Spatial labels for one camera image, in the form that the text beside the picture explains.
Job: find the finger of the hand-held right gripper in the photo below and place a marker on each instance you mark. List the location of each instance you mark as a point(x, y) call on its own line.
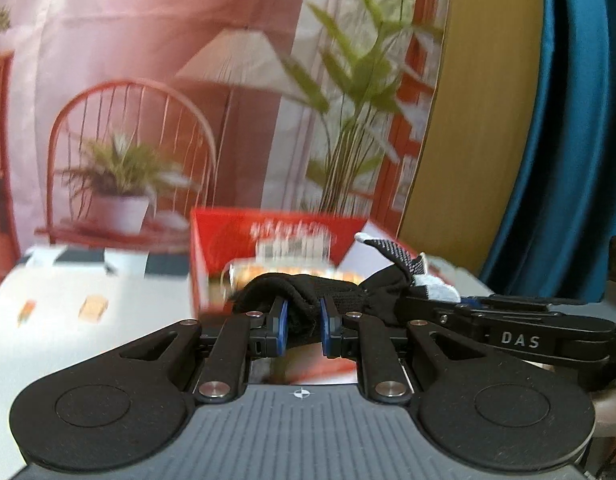
point(423, 305)

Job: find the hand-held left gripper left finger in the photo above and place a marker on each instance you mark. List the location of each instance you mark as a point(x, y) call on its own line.
point(282, 327)

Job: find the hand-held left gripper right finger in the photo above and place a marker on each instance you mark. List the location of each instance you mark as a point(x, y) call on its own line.
point(328, 332)

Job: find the black knit glove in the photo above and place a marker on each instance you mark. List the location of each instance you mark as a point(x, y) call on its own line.
point(338, 292)

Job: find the red strawberry print cardboard box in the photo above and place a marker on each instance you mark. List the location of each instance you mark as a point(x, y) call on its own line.
point(227, 240)

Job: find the person's right hand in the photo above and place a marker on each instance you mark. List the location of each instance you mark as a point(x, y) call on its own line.
point(610, 410)

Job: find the white cartoon print tablecloth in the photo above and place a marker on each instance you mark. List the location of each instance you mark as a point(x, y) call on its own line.
point(87, 280)

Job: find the blue curtain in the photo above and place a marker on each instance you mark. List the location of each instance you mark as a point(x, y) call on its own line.
point(578, 135)

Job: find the printed room scene backdrop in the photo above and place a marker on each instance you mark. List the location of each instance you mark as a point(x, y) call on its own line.
point(187, 85)

